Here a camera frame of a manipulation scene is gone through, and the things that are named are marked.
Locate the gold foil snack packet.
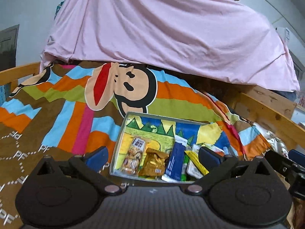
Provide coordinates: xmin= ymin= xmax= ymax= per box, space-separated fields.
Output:
xmin=138 ymin=148 xmax=169 ymax=178

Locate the blue snack packet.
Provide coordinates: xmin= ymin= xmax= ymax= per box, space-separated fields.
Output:
xmin=165 ymin=142 xmax=186 ymax=181

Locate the green white small packet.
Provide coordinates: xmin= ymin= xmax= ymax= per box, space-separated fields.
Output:
xmin=180 ymin=154 xmax=189 ymax=181

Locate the white pink snack packet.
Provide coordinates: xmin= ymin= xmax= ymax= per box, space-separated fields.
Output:
xmin=187 ymin=144 xmax=204 ymax=179

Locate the clear nut snack packet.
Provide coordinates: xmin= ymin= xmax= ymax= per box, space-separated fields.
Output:
xmin=120 ymin=137 xmax=146 ymax=175

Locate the pink sheet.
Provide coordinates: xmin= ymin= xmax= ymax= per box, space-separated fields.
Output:
xmin=40 ymin=0 xmax=300 ymax=92

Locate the yellow snack bar packet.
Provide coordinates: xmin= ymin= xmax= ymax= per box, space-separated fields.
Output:
xmin=185 ymin=150 xmax=209 ymax=175

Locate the grey metal tray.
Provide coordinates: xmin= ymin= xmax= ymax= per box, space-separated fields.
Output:
xmin=110 ymin=112 xmax=230 ymax=184

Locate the grey door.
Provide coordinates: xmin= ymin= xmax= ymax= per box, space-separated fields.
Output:
xmin=0 ymin=24 xmax=19 ymax=71

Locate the colourful monkey bedspread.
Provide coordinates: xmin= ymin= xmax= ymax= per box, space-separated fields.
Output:
xmin=0 ymin=60 xmax=290 ymax=229

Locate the wooden bed frame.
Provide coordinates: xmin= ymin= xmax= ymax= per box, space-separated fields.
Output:
xmin=0 ymin=61 xmax=305 ymax=152

